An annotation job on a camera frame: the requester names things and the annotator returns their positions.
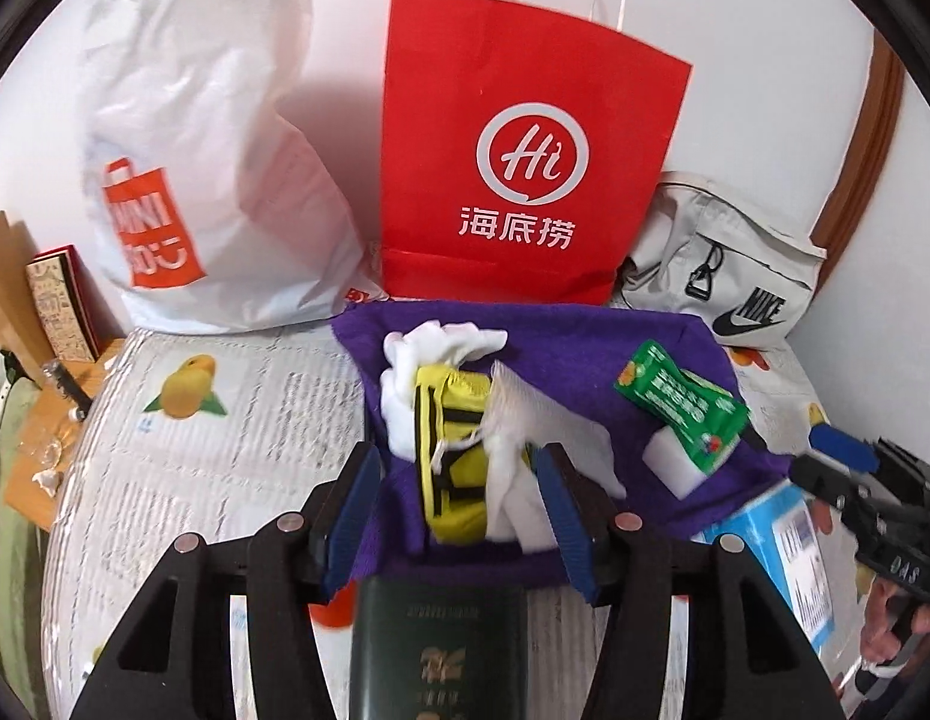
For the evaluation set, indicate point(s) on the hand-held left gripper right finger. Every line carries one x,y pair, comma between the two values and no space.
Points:
566,532

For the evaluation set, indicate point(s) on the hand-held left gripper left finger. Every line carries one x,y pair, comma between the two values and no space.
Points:
352,517

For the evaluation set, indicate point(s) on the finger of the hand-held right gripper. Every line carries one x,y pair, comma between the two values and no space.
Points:
840,444
821,478

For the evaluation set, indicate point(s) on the small green packet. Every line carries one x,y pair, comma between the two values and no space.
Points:
682,397

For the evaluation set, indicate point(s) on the purple towel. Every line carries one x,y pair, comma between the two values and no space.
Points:
570,345

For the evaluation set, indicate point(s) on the person's right hand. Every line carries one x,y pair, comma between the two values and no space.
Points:
889,634

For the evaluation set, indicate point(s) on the large blue tissue pack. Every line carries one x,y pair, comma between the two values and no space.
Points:
765,532

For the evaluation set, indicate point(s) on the white sponge block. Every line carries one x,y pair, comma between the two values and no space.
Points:
667,457

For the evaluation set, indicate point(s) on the dark hardcover notebook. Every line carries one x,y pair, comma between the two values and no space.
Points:
435,652

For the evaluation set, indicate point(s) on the white glove-like cloth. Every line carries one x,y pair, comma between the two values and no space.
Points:
435,345

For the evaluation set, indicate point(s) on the red white packet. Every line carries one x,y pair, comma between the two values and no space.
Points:
364,296

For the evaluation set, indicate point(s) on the grey waist bag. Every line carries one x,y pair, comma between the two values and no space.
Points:
705,232

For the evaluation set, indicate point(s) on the wooden headboard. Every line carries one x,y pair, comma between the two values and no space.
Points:
862,150

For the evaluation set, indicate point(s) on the crumpled clear plastic wrap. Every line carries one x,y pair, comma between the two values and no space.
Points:
52,457

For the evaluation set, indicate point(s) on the black cylindrical object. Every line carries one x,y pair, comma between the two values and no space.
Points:
67,386

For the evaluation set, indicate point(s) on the light green cloth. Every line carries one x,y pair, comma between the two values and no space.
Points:
15,540

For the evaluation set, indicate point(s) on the patterned book red cover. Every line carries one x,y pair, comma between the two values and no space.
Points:
56,307

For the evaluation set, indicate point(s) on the wooden furniture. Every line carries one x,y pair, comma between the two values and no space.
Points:
7,292

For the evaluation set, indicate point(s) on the white plastic bag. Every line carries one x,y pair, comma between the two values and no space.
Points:
210,127

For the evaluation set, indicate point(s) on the red paper bag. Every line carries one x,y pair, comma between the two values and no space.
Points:
525,90

